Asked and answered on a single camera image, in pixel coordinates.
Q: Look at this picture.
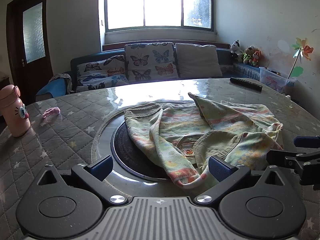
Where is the orange fox plush toy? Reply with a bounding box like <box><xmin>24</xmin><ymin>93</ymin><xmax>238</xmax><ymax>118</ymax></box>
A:
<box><xmin>251</xmin><ymin>49</ymin><xmax>263</xmax><ymax>67</ymax></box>

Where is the large window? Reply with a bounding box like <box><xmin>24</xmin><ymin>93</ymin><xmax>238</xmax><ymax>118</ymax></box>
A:
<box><xmin>99</xmin><ymin>0</ymin><xmax>218</xmax><ymax>34</ymax></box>

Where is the black remote control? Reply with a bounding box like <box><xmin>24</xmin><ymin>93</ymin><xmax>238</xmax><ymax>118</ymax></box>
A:
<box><xmin>230</xmin><ymin>77</ymin><xmax>263</xmax><ymax>92</ymax></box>

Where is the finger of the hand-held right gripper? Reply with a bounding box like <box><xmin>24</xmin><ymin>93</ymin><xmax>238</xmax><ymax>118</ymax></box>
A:
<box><xmin>266</xmin><ymin>149</ymin><xmax>320</xmax><ymax>186</ymax></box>
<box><xmin>294</xmin><ymin>135</ymin><xmax>320</xmax><ymax>148</ymax></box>

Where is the blue cloth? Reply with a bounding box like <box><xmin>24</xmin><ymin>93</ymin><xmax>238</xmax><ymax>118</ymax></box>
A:
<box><xmin>35</xmin><ymin>79</ymin><xmax>69</xmax><ymax>102</ymax></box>

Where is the dark wooden glass door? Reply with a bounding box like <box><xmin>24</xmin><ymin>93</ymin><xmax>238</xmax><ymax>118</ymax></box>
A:
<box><xmin>6</xmin><ymin>0</ymin><xmax>54</xmax><ymax>105</ymax></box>

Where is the round black hot plate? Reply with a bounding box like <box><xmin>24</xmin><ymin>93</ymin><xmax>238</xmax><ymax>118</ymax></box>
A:
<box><xmin>114</xmin><ymin>121</ymin><xmax>200</xmax><ymax>180</ymax></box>

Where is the brown bear plush toy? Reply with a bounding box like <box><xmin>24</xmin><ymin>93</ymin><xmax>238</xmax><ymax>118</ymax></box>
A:
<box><xmin>242</xmin><ymin>46</ymin><xmax>254</xmax><ymax>64</ymax></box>

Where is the pastel printed child's shirt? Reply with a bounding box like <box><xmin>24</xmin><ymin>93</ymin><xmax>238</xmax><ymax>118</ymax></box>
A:
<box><xmin>124</xmin><ymin>92</ymin><xmax>284</xmax><ymax>189</ymax></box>

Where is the dark blue sofa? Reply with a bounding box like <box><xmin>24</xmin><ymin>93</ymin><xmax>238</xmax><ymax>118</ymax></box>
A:
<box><xmin>35</xmin><ymin>45</ymin><xmax>265</xmax><ymax>102</ymax></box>

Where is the black and white plush toy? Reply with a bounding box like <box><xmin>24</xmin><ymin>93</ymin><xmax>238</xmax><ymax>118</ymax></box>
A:
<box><xmin>230</xmin><ymin>40</ymin><xmax>242</xmax><ymax>61</ymax></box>

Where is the plain grey cushion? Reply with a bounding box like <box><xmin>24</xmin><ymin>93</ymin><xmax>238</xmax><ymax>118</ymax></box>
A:
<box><xmin>175</xmin><ymin>43</ymin><xmax>223</xmax><ymax>79</ymax></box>

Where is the small pink fuzzy item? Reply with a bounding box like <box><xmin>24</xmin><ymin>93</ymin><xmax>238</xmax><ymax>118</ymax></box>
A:
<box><xmin>42</xmin><ymin>107</ymin><xmax>61</xmax><ymax>118</ymax></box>

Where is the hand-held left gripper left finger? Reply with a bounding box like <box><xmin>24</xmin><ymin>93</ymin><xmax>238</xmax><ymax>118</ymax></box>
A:
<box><xmin>36</xmin><ymin>155</ymin><xmax>128</xmax><ymax>207</ymax></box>

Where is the pink cartoon face bottle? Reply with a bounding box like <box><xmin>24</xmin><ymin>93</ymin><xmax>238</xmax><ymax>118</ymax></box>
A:
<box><xmin>0</xmin><ymin>84</ymin><xmax>31</xmax><ymax>138</ymax></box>

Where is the clear plastic storage box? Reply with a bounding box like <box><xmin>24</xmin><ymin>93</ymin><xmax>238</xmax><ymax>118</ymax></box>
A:
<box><xmin>259</xmin><ymin>66</ymin><xmax>297</xmax><ymax>94</ymax></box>

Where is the butterfly print pillow lying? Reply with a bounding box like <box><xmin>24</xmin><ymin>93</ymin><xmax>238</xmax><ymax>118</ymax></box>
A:
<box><xmin>76</xmin><ymin>54</ymin><xmax>129</xmax><ymax>92</ymax></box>

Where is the butterfly print cushion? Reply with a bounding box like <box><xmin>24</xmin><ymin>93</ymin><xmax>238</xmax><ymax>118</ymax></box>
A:
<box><xmin>124</xmin><ymin>42</ymin><xmax>179</xmax><ymax>83</ymax></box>

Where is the colourful pinwheel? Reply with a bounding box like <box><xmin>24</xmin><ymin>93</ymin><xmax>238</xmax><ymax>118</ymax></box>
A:
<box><xmin>287</xmin><ymin>37</ymin><xmax>314</xmax><ymax>79</ymax></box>

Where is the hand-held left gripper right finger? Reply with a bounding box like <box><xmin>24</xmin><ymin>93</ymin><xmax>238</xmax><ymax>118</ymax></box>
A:
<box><xmin>194</xmin><ymin>155</ymin><xmax>288</xmax><ymax>205</ymax></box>

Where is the grey crumpled cloth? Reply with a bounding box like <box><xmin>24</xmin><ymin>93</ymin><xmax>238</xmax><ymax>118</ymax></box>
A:
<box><xmin>49</xmin><ymin>73</ymin><xmax>73</xmax><ymax>91</ymax></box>

